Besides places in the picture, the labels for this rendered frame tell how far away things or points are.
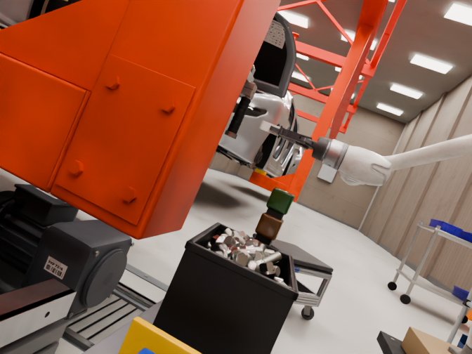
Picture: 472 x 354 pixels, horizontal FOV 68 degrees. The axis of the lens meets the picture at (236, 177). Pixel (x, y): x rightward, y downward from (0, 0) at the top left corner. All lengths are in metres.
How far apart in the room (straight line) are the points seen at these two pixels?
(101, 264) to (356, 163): 0.78
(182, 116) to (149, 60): 0.10
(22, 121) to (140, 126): 0.20
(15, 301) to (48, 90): 0.29
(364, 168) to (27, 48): 0.92
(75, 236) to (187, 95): 0.43
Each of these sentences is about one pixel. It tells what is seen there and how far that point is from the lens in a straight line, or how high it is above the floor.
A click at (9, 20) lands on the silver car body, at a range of 0.93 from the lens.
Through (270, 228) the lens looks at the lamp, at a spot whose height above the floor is 0.59.
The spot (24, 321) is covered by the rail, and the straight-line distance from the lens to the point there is 0.56.
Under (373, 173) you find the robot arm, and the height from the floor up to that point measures 0.81.
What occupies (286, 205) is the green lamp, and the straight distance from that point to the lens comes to 0.63.
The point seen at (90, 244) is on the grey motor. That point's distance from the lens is 0.79.
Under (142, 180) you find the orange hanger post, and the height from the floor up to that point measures 0.60.
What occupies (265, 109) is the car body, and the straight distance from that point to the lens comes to 3.83.
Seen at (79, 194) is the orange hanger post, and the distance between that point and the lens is 0.54.
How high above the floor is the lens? 0.67
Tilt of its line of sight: 2 degrees down
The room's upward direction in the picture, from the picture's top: 24 degrees clockwise
